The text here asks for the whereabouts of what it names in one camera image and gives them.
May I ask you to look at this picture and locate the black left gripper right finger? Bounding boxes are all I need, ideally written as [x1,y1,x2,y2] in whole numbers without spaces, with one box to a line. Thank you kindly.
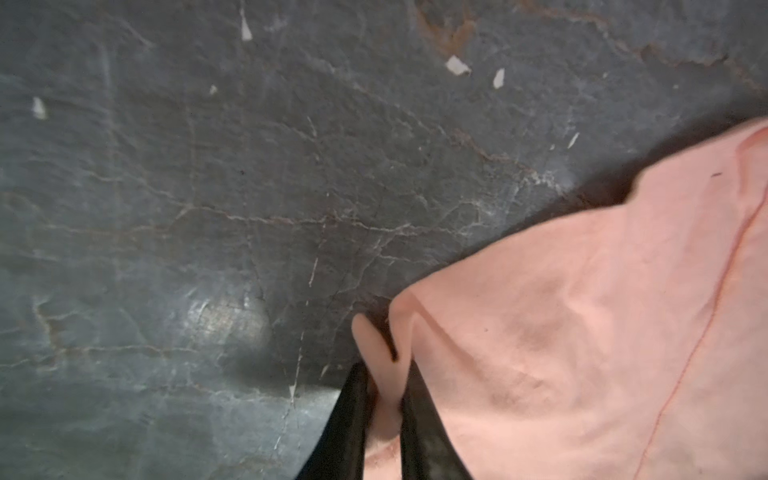
[400,362,472,480]

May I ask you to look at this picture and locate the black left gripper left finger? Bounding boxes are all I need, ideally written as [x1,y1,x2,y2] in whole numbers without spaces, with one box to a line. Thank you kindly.
[295,361,372,480]

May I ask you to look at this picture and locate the peach printed t-shirt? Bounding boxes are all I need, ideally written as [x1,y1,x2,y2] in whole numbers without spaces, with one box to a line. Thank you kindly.
[352,120,767,479]

